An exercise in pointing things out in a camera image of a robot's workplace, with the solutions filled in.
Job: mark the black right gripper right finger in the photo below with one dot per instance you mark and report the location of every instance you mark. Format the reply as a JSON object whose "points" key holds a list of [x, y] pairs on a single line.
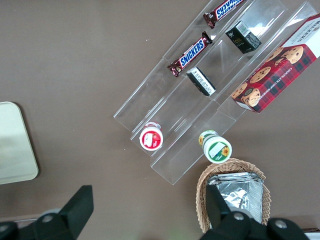
{"points": [[220, 217]]}

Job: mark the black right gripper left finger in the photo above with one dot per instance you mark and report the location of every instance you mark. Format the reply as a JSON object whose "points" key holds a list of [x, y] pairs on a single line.
{"points": [[75, 210]]}

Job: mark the light wicker basket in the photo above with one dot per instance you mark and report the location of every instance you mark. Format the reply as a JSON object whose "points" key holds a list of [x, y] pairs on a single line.
{"points": [[201, 200]]}

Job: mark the cream plastic tray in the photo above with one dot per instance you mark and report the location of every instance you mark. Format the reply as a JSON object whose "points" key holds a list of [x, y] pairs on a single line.
{"points": [[15, 142]]}

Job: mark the stack of foil trays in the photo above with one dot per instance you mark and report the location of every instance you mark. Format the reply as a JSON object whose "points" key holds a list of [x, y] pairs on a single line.
{"points": [[245, 195]]}

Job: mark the green lid yogurt cup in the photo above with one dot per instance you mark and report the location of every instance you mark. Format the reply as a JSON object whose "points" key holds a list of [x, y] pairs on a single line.
{"points": [[217, 148]]}

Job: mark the white rectangular snack container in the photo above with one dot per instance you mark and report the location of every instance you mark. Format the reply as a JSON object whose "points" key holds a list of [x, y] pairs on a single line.
{"points": [[314, 237]]}

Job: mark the red lid yogurt cup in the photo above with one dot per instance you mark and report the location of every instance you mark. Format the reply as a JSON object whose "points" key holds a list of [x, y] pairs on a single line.
{"points": [[151, 138]]}

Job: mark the clear acrylic stepped stand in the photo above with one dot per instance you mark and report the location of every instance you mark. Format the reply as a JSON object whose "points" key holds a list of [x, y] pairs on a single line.
{"points": [[175, 105]]}

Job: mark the small black box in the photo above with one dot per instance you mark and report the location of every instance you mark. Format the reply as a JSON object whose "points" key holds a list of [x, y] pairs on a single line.
{"points": [[243, 37], [202, 81]]}

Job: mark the red tartan cookie box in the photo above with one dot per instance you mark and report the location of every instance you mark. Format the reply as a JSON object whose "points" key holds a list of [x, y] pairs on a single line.
{"points": [[282, 72]]}

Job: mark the Snickers chocolate bar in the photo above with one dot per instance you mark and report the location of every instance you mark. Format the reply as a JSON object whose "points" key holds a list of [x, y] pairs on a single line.
{"points": [[191, 53], [225, 11]]}

